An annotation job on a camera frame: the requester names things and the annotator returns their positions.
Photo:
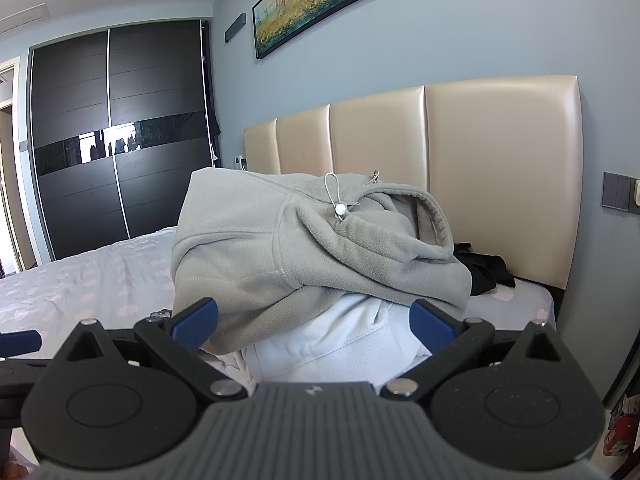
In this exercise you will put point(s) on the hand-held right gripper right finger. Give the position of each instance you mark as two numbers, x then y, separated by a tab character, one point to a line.
430	325

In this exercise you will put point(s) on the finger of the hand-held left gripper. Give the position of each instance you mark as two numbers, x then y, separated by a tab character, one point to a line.
20	342

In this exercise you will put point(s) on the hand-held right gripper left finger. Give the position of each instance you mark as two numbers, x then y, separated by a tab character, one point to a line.
192	322

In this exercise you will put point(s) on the beige fleece hooded jacket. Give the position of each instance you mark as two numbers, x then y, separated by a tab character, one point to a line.
310	250

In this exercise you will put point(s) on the dark hanging clothes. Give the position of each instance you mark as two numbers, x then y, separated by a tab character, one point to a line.
214	132

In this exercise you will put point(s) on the black garment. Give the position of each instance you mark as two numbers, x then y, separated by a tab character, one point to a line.
485	270

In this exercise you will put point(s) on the white sweatshirt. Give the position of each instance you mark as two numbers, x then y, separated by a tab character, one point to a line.
340	340

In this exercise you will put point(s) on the grey pink-dotted bedsheet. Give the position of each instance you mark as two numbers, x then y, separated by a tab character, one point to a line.
90	280

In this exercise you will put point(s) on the beige padded headboard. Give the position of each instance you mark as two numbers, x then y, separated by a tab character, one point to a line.
490	160

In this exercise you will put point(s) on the colourful printed box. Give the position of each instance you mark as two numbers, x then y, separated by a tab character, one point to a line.
620	430

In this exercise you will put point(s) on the dark sliding-door wardrobe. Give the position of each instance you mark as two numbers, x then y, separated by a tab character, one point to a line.
70	110

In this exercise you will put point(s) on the white ceiling air vent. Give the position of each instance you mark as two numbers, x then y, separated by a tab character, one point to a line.
22	19

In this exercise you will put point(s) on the framed landscape painting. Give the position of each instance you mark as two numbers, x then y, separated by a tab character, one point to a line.
310	5

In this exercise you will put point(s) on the small white wall controller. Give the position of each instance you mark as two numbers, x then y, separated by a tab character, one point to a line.
240	162

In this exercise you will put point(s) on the white door frame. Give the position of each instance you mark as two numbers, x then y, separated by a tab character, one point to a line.
20	160

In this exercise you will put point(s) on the grey wall switch panel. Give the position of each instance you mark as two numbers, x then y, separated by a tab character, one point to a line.
616	191

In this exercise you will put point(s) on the dark wall-mounted bar lamp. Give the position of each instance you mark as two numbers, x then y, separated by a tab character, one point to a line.
235	27

